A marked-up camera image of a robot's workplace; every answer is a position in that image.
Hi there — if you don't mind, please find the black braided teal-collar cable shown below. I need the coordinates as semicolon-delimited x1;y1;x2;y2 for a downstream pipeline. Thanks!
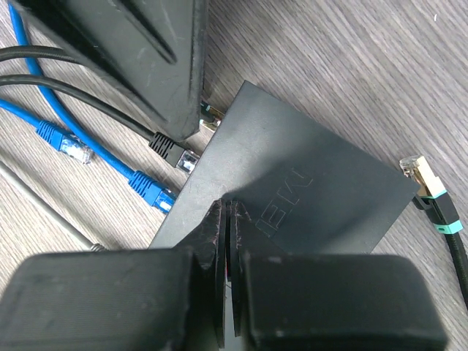
399;154;468;293

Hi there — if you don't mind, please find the blue ethernet cable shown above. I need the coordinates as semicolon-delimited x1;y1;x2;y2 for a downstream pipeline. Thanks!
0;98;94;165
7;3;176;215

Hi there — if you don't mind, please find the grey ethernet cable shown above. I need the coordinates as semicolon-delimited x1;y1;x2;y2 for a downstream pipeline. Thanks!
0;160;107;253

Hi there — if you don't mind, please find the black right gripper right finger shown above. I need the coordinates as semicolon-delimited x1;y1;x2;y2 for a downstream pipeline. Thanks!
227;201;448;350

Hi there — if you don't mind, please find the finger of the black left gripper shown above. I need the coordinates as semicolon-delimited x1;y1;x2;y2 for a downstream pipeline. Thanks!
12;0;208;141

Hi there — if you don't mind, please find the black ethernet cable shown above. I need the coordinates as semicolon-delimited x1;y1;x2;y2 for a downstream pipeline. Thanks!
0;72;200;173

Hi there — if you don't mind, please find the dark grey network switch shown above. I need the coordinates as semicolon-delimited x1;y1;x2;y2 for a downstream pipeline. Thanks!
151;82;418;254

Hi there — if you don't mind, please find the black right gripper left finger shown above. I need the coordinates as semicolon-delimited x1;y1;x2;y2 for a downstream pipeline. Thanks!
1;200;227;350

